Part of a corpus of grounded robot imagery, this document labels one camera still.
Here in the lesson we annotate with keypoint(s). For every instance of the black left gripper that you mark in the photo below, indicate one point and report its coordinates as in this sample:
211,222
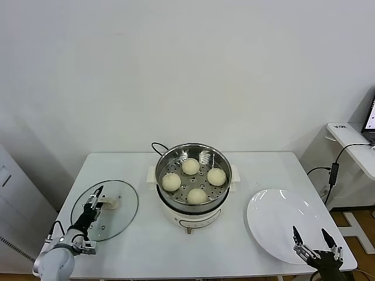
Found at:
85,218

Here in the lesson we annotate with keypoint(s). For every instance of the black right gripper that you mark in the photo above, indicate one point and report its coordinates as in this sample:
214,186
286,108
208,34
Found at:
326,263

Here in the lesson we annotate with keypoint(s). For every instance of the white steamed baozi bun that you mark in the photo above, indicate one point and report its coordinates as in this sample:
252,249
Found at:
191,167
171,182
216,177
197,196

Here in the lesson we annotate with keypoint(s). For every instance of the perforated steel steamer basket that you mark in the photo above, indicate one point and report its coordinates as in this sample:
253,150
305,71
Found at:
164,164

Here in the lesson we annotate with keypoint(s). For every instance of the white round plate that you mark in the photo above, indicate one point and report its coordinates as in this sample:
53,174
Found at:
278,216

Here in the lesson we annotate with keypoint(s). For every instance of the white cabinet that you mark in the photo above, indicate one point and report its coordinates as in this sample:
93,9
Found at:
17,210

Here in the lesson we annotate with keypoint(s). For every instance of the white side desk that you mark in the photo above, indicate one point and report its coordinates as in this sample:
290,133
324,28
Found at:
357,161

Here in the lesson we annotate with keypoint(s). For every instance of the cream electric cooker pot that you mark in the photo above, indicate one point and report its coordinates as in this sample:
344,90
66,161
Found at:
199,219

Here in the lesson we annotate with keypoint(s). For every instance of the laptop computer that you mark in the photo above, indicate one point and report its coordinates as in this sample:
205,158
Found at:
369,117

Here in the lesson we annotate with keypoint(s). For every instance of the white desk base frame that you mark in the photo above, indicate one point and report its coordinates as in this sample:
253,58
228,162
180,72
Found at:
351,225

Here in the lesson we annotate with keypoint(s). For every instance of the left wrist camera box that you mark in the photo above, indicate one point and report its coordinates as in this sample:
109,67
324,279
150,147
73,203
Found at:
88,248

